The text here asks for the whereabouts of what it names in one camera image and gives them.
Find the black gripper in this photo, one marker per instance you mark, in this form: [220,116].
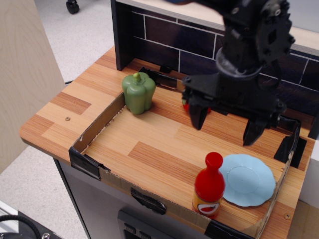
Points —
[243,98]

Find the red hot sauce bottle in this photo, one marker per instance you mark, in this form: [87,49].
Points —
[209,187]

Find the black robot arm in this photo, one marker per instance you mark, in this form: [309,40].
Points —
[257,33]

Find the cardboard fence with black tape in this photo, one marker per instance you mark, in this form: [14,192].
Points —
[158,155]

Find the red toy strawberry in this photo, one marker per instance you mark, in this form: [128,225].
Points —
[185,105]

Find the light blue plate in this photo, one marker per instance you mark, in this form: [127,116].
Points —
[248,180]

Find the dark tiled backsplash panel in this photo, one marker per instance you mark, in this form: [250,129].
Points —
[191,48]

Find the green toy bell pepper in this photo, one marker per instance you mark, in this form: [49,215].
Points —
[138,91]

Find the grey cabinet base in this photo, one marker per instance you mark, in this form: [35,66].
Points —
[107,213]

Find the black caster wheel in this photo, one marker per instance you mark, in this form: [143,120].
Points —
[72,6]

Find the light wooden board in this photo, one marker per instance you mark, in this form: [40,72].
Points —
[29,74]

